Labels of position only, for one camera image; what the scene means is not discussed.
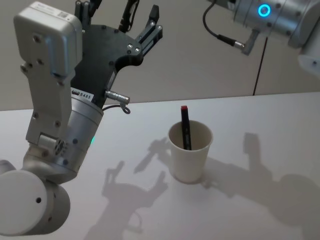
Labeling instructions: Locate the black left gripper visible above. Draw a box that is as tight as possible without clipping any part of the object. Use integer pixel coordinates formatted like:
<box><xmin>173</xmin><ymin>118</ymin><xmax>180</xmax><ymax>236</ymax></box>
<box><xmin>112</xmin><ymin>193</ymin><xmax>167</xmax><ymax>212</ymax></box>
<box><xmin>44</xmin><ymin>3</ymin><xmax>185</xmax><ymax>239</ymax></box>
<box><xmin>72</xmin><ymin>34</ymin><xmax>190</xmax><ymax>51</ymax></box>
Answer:
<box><xmin>70</xmin><ymin>0</ymin><xmax>164</xmax><ymax>110</ymax></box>

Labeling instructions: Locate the black marker with red cap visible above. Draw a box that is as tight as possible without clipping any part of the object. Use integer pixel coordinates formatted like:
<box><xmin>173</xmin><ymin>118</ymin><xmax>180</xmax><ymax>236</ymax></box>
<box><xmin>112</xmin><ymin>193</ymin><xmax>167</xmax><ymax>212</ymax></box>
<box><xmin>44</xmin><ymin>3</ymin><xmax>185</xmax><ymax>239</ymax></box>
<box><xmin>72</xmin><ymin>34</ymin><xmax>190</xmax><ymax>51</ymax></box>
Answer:
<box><xmin>180</xmin><ymin>105</ymin><xmax>193</xmax><ymax>151</ymax></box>

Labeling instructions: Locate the white paper cup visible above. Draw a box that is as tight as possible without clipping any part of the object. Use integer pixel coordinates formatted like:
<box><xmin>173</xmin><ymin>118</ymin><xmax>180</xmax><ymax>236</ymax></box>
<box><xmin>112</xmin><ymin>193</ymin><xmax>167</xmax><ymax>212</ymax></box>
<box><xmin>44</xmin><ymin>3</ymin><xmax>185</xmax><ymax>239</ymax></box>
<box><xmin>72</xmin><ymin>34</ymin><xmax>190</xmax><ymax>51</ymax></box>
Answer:
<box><xmin>167</xmin><ymin>119</ymin><xmax>214</xmax><ymax>183</ymax></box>

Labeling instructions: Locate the thin cable with silver plug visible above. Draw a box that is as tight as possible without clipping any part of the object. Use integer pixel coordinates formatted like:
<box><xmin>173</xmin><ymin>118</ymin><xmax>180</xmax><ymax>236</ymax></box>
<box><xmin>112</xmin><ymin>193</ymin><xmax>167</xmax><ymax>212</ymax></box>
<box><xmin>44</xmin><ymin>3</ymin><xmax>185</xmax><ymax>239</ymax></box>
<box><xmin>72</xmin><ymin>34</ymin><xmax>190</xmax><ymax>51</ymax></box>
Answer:
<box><xmin>101</xmin><ymin>89</ymin><xmax>132</xmax><ymax>115</ymax></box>

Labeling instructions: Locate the black cable with silver plug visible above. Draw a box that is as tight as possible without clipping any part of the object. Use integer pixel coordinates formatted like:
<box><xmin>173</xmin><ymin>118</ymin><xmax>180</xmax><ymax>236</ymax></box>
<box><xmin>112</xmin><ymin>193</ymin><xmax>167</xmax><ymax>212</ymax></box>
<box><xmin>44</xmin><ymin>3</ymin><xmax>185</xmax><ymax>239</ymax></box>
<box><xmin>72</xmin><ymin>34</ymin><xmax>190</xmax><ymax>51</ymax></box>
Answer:
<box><xmin>202</xmin><ymin>0</ymin><xmax>246</xmax><ymax>49</ymax></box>

